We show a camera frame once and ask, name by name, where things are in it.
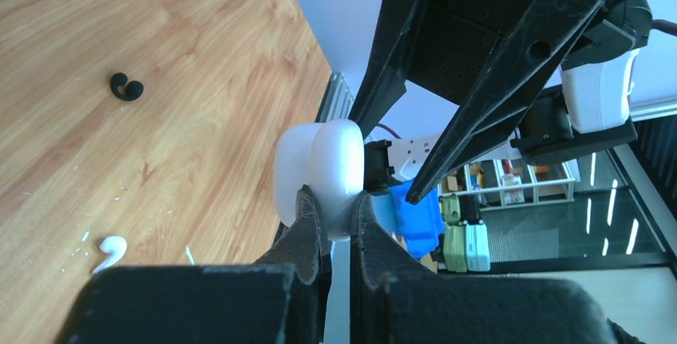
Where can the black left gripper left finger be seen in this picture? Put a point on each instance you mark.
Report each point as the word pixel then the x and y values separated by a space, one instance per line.
pixel 280 298

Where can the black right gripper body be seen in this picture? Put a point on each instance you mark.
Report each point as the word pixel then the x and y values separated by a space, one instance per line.
pixel 455 40

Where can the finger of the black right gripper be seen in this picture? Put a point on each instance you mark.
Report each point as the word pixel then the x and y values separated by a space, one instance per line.
pixel 500 97
pixel 395 37

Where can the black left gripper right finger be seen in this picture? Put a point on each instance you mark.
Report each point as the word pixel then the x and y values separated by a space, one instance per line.
pixel 396 299

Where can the white earbud charging case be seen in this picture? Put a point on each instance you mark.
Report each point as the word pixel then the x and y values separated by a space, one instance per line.
pixel 329 158

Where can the white earbud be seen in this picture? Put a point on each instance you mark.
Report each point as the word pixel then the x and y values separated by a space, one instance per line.
pixel 114 247

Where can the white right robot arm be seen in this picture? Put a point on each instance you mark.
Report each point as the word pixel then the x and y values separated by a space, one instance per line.
pixel 548 80

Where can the blue plastic bin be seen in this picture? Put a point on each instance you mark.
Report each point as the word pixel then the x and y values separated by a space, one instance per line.
pixel 418 224

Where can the green suitcases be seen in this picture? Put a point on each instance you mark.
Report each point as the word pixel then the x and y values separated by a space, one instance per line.
pixel 465 238

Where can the black earbud near right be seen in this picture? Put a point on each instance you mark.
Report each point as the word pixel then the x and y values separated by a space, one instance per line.
pixel 125 90

